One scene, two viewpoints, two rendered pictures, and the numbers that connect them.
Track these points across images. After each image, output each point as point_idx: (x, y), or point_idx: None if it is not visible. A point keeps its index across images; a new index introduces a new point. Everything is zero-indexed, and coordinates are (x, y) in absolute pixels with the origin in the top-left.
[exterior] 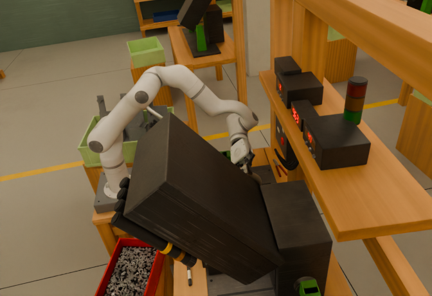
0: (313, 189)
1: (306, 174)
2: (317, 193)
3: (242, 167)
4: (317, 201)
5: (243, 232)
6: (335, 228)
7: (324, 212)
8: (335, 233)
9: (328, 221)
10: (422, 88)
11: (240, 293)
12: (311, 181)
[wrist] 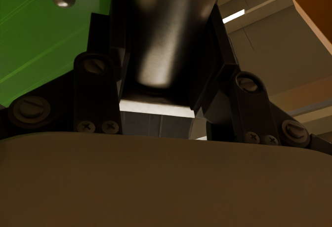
0: (316, 30)
1: (328, 45)
2: (313, 30)
3: (162, 110)
4: (309, 18)
5: None
6: (297, 9)
7: (303, 14)
8: (294, 4)
9: (299, 7)
10: None
11: None
12: (321, 39)
